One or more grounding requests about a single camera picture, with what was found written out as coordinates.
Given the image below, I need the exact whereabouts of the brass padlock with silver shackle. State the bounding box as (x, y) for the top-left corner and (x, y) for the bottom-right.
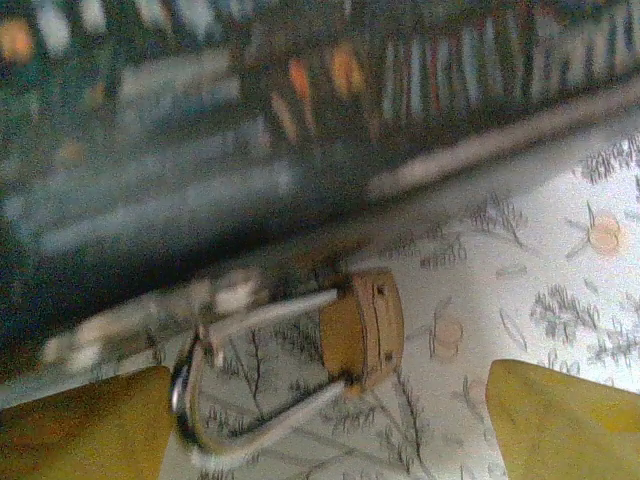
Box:
(169, 268), (406, 470)

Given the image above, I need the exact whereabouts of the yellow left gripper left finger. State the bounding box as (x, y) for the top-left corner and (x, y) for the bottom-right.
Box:
(0, 365), (175, 480)

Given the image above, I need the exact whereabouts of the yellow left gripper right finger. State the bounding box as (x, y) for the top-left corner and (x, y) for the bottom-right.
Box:
(485, 358), (640, 480)

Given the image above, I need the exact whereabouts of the white floral print tablecloth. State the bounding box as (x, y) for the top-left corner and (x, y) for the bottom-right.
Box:
(0, 107), (640, 480)

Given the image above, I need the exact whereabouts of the dark box with starry print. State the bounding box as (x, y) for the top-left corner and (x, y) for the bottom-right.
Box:
(0, 0), (640, 384)

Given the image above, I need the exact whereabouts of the silver hasp latch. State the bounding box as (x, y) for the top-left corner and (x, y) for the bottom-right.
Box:
(41, 268), (274, 374)

